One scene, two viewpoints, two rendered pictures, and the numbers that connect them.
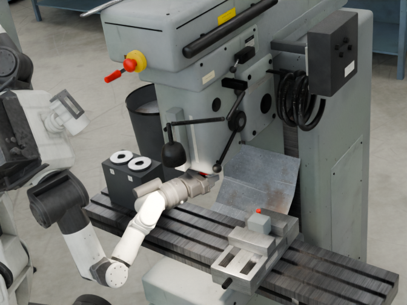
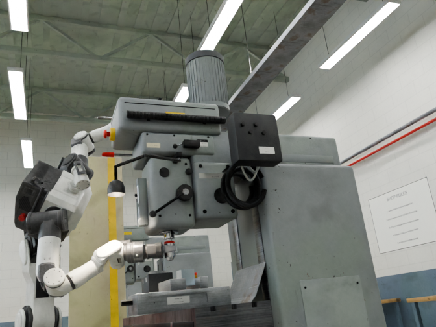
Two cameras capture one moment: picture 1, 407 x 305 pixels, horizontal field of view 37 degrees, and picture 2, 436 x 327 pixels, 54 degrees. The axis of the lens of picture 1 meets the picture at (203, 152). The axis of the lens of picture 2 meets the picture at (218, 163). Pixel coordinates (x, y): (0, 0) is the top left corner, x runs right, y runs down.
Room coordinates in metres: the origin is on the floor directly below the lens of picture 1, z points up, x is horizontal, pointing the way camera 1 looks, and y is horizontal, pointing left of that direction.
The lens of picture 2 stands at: (0.21, -1.07, 0.97)
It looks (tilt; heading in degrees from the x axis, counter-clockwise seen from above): 19 degrees up; 27
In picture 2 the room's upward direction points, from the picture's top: 6 degrees counter-clockwise
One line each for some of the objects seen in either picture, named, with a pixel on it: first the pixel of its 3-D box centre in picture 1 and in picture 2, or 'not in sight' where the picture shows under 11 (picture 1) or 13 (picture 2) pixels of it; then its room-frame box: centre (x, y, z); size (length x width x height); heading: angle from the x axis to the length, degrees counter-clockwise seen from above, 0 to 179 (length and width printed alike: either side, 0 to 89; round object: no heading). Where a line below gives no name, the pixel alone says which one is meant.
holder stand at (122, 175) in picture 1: (134, 181); (157, 293); (2.02, 0.28, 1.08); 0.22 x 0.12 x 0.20; 47
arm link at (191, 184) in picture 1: (185, 187); (148, 252); (1.70, 0.08, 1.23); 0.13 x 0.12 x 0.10; 31
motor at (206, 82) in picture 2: not in sight; (207, 86); (1.94, -0.16, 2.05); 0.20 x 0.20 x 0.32
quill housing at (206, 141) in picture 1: (199, 116); (167, 196); (1.75, 0.00, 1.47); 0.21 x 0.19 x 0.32; 50
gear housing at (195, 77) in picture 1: (198, 51); (172, 152); (1.78, -0.03, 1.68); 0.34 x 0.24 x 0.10; 140
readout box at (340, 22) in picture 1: (335, 52); (254, 139); (1.76, -0.45, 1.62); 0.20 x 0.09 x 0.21; 140
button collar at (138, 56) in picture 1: (136, 61); (112, 133); (1.57, 0.15, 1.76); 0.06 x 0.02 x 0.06; 50
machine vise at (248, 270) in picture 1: (256, 244); (179, 295); (1.60, -0.13, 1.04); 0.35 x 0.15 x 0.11; 143
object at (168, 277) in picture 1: (218, 263); not in sight; (1.75, 0.00, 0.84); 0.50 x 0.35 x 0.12; 140
